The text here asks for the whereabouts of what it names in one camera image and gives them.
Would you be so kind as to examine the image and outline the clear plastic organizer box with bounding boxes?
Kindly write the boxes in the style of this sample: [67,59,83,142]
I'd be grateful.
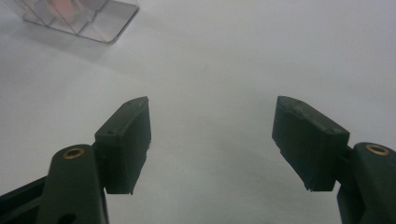
[8,0,140,45]

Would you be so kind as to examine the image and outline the white board sheet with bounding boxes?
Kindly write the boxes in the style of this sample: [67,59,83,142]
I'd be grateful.
[0,0,396,224]

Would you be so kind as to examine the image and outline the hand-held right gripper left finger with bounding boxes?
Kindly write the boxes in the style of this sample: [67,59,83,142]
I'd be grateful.
[94,95,153,196]

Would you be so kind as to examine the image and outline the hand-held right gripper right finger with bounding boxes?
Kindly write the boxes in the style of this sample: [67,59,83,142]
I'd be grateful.
[271,95,351,192]

